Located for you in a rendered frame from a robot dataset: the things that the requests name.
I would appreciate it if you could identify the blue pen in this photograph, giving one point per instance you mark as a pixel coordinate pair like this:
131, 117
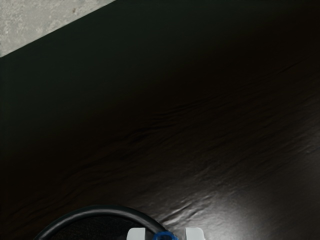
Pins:
163, 236

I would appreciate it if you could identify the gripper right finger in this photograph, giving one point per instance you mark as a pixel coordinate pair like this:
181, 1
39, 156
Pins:
195, 234

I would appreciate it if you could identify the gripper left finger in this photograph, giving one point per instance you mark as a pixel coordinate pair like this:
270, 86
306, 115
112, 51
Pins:
136, 234

